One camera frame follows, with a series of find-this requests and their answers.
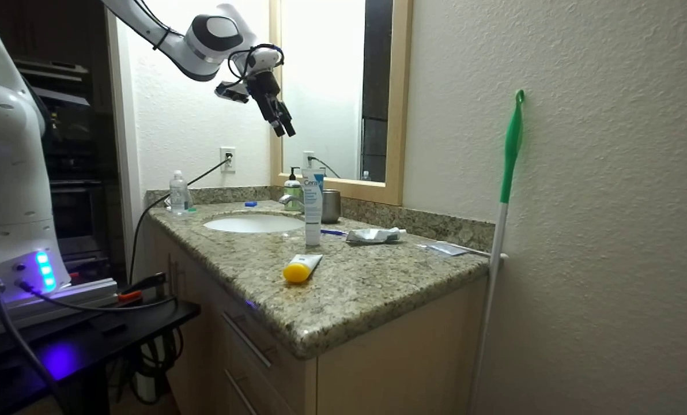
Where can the chrome faucet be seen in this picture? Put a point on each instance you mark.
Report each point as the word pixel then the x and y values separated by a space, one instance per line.
pixel 285 199

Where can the blue purple toothbrush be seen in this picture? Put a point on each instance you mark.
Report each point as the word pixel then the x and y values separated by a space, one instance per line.
pixel 332 232

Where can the clear plastic wrapper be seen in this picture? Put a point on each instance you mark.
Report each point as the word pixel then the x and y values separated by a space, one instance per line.
pixel 445 247

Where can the green soap bottle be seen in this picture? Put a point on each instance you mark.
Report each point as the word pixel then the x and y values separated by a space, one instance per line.
pixel 294 193

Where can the white tube with yellow cap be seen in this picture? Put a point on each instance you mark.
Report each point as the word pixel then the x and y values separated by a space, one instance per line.
pixel 300 268

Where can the dark shelving unit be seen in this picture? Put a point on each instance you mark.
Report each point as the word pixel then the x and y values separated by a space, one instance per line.
pixel 81 152

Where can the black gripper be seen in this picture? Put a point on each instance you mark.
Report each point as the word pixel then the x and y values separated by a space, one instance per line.
pixel 263 93

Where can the beige vanity cabinet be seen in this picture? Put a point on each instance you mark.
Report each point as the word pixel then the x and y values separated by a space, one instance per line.
pixel 391 369

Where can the stainless steel cup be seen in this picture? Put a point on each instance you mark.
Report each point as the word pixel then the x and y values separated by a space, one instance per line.
pixel 332 208

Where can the white oval sink basin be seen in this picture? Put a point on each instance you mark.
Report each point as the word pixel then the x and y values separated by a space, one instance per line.
pixel 252 224

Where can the red black clamp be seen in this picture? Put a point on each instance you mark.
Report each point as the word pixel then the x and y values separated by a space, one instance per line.
pixel 138 293

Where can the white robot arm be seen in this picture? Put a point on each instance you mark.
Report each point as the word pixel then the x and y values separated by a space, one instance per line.
pixel 6 152

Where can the white tube with white lid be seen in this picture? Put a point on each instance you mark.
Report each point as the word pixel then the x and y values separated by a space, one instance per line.
pixel 311 215

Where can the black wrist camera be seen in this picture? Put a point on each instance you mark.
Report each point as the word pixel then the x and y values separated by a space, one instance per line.
pixel 232 93

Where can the white wall power outlet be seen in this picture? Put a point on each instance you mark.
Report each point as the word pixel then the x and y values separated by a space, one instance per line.
pixel 227 159

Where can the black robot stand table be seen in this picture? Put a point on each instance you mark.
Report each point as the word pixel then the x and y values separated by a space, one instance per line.
pixel 90 337

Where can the wooden framed mirror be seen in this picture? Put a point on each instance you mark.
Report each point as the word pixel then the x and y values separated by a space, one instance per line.
pixel 398 99

